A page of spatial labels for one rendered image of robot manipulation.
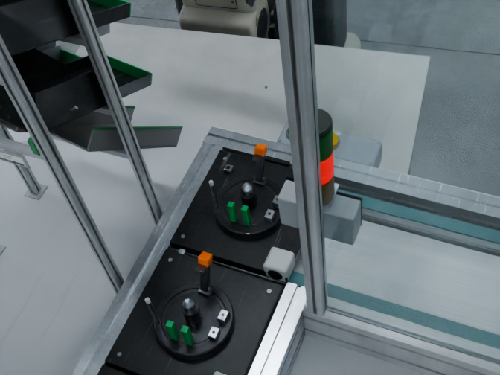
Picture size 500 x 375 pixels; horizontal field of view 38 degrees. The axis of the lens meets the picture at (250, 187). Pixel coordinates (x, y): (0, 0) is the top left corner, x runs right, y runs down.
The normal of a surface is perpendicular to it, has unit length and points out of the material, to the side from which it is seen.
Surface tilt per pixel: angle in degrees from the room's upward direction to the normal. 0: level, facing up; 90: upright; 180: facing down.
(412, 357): 90
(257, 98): 0
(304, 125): 90
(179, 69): 0
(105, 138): 90
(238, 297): 0
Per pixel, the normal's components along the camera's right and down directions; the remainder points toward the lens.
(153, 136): 0.84, 0.37
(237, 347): -0.11, -0.59
